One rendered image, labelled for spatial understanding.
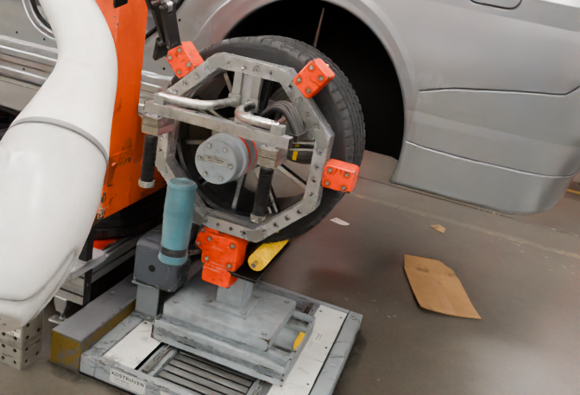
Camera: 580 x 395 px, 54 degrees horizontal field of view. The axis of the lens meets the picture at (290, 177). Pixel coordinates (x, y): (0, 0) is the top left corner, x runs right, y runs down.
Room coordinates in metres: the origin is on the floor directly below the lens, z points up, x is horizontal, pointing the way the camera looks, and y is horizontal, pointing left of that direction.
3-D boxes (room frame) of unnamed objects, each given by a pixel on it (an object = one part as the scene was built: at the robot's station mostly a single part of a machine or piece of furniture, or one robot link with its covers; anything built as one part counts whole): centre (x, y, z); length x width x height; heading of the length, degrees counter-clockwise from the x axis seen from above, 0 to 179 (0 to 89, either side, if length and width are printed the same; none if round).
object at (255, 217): (1.39, 0.06, 0.83); 0.04 x 0.04 x 0.16
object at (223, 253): (1.70, 0.15, 0.48); 0.16 x 0.12 x 0.17; 165
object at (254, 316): (1.83, 0.12, 0.32); 0.40 x 0.30 x 0.28; 75
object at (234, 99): (1.57, 0.29, 1.03); 0.19 x 0.18 x 0.11; 165
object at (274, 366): (1.82, 0.09, 0.13); 0.50 x 0.36 x 0.10; 75
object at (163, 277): (1.99, 0.36, 0.26); 0.42 x 0.18 x 0.35; 165
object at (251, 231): (1.67, 0.16, 0.85); 0.54 x 0.07 x 0.54; 75
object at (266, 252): (1.73, 0.02, 0.51); 0.29 x 0.06 x 0.06; 165
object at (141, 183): (1.48, 0.39, 0.83); 0.04 x 0.04 x 0.16
